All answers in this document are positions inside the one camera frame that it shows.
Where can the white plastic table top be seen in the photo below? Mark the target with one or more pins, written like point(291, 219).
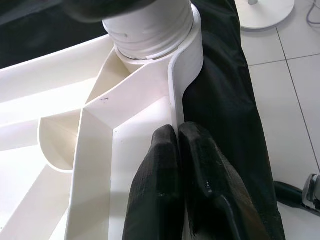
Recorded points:
point(75, 125)

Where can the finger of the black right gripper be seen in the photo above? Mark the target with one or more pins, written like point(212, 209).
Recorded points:
point(100, 10)

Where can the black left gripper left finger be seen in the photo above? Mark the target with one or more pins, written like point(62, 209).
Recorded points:
point(157, 190)

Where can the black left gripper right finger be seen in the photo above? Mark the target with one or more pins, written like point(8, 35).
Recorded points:
point(215, 190)

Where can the white pedestal fan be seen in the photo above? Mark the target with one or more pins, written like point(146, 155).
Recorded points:
point(265, 12)

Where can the white plastic table leg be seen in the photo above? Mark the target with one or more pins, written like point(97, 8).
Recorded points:
point(150, 32)

